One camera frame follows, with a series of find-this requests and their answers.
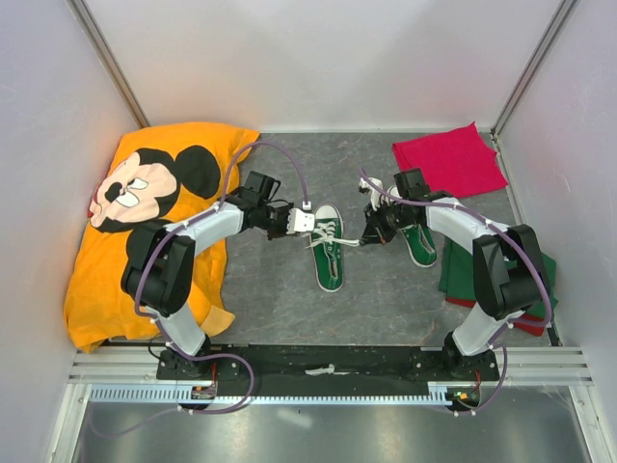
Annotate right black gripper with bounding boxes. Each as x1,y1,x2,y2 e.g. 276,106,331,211
360,199,414,246

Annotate green sneaker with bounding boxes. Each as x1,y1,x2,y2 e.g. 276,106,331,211
311,204,343,292
396,223,438,268

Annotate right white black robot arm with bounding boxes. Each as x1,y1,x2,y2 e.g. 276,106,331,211
359,169,552,380

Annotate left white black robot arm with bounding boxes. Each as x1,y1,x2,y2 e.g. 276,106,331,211
121,171,293,379

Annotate dark green cloth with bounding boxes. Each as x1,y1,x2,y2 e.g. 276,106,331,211
438,238,558,320

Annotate pink red cloth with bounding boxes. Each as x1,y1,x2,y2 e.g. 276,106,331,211
392,123,508,198

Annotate orange mickey mouse shirt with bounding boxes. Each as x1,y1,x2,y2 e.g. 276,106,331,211
64,122,260,352

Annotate white tape scrap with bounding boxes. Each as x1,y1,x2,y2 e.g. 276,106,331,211
305,364,335,376

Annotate red cloth under green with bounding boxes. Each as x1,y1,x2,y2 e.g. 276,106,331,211
445,296,545,337

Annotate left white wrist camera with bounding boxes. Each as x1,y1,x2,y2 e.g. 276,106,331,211
286,207,315,235

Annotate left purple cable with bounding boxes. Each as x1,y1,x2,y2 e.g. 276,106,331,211
86,140,314,437

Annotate purple cable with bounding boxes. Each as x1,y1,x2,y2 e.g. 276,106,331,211
359,167,553,419
86,140,314,437

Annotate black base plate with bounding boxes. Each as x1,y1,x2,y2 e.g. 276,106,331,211
156,342,501,395

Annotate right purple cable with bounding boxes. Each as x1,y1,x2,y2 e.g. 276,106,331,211
359,167,553,419

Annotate grey slotted cable duct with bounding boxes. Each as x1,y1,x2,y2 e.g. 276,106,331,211
90,384,454,406

